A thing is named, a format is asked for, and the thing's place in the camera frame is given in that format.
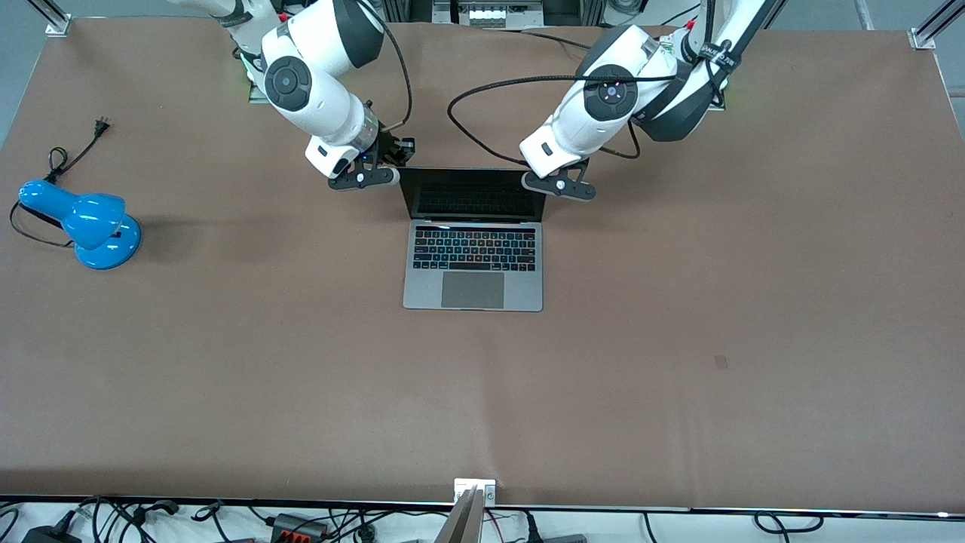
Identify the aluminium equipment rack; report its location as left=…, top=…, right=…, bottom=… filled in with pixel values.
left=381, top=0, right=605, bottom=29

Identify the black power adapter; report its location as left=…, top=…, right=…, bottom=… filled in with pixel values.
left=20, top=523, right=85, bottom=543

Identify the black lamp power cable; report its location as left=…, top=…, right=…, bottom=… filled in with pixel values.
left=8, top=116, right=113, bottom=250

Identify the aluminium corner post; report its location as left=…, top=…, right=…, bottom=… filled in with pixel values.
left=908, top=0, right=965, bottom=51
left=29, top=0, right=73, bottom=38

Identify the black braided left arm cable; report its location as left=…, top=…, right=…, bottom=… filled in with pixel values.
left=446, top=71, right=681, bottom=168

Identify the black orange connector block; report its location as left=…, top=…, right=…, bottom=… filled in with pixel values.
left=267, top=512, right=330, bottom=543

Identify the looped black floor cable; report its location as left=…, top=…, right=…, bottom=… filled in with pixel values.
left=753, top=511, right=828, bottom=535

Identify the black base power cable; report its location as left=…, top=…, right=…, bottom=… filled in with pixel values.
left=490, top=27, right=593, bottom=52

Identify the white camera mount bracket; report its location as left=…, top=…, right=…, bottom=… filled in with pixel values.
left=453, top=477, right=498, bottom=505

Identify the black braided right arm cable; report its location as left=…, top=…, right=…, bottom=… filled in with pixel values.
left=360, top=0, right=415, bottom=138

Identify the blue desk lamp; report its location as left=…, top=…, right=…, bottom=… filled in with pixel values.
left=18, top=179, right=142, bottom=271

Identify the tangled black floor cable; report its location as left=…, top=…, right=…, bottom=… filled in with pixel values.
left=79, top=495, right=227, bottom=543

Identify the aluminium camera support bar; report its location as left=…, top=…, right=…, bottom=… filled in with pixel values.
left=433, top=486, right=488, bottom=543

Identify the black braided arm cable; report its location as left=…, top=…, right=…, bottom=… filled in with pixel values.
left=446, top=71, right=681, bottom=168
left=360, top=0, right=415, bottom=138

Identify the grey laptop computer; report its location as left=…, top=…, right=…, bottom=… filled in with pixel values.
left=396, top=167, right=552, bottom=313

